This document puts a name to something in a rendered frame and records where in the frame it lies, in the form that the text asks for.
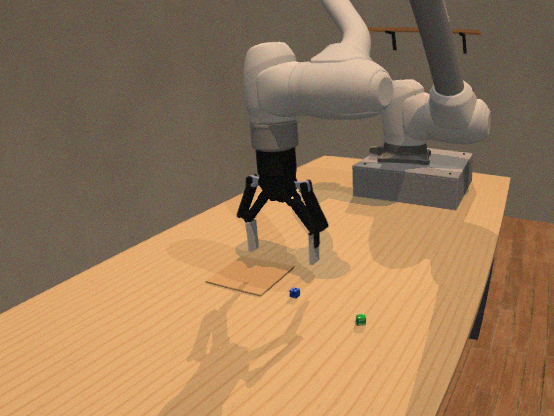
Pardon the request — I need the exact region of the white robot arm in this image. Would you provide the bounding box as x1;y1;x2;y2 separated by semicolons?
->
243;0;491;165

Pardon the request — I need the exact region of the blue die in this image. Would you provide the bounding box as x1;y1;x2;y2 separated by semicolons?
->
289;287;300;298

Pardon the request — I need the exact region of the tan square mat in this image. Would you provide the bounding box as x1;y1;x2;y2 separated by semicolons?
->
205;256;294;297

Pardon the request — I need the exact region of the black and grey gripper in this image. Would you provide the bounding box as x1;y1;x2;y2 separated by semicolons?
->
237;147;329;265

